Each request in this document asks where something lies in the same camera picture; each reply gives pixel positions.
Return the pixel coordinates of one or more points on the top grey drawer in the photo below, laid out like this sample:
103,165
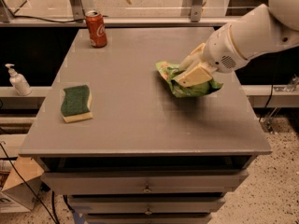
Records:
143,182

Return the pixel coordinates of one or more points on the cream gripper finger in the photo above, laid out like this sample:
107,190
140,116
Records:
194,57
196,74

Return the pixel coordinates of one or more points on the middle grey drawer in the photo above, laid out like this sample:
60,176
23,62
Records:
146,204

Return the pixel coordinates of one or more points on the green rice chip bag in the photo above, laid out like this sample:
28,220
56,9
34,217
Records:
170,73

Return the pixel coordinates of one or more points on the red cola can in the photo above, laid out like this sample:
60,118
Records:
96,28

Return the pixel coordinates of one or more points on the green yellow sponge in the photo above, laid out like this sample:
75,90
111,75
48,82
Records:
76,105

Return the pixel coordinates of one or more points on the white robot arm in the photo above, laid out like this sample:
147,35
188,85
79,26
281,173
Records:
266,29

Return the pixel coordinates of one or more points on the metal bracket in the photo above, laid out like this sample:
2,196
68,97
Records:
78,0
192,9

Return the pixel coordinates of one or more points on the left metal bracket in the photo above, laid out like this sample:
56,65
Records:
78,0

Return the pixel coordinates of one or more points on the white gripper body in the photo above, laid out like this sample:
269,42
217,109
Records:
221,50

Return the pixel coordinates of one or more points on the right metal bracket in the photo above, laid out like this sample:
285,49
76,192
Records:
192,9

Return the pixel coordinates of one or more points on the grey drawer cabinet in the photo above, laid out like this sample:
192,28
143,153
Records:
138,125

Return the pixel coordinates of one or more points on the white pump bottle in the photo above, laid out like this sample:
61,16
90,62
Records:
18,81

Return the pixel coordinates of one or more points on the grey drawer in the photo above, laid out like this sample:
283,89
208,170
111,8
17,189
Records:
143,182
146,204

